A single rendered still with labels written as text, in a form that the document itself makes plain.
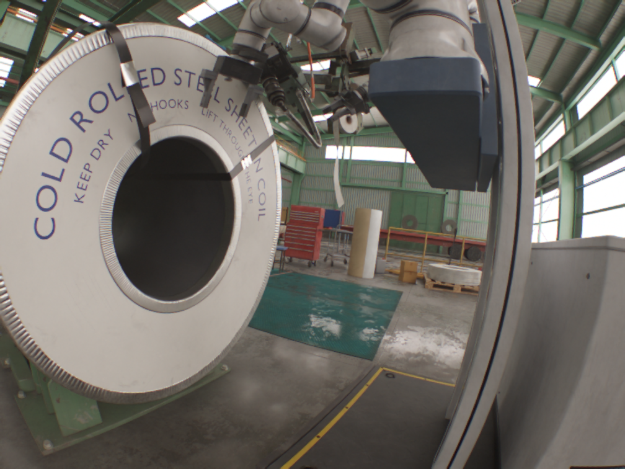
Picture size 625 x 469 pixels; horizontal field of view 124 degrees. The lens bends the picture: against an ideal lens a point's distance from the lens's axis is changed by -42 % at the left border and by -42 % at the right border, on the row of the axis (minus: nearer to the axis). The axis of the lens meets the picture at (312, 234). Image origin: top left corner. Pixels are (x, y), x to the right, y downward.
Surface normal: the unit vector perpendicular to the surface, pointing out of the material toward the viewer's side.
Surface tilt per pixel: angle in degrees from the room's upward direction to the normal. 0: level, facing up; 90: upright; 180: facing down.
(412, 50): 92
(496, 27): 90
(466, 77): 90
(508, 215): 90
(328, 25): 111
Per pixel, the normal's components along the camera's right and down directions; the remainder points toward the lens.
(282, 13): 0.39, 0.57
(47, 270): 0.91, 0.12
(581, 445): -0.51, -0.05
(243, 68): 0.67, 0.50
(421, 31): -0.43, -0.41
